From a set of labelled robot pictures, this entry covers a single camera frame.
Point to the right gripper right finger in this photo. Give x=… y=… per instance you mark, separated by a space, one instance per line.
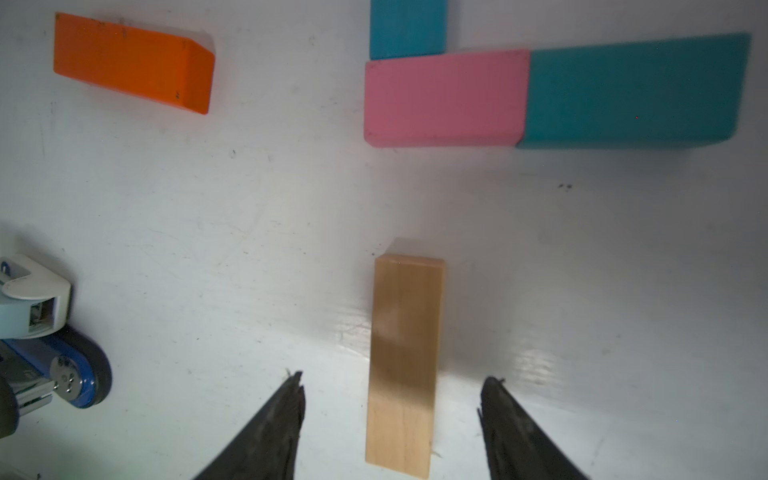
x=516 y=447

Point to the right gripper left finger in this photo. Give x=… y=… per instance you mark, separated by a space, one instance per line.
x=266 y=448

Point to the natural wood block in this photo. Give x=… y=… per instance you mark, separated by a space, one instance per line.
x=408 y=290

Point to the pink block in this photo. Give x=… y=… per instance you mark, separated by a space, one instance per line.
x=460 y=99

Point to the orange block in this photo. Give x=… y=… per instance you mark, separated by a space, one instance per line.
x=157 y=66

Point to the short teal block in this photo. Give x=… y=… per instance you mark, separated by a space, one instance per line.
x=676 y=93

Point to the long teal block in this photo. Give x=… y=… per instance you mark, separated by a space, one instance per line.
x=407 y=28

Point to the blue stapler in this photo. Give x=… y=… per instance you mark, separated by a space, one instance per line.
x=66 y=363

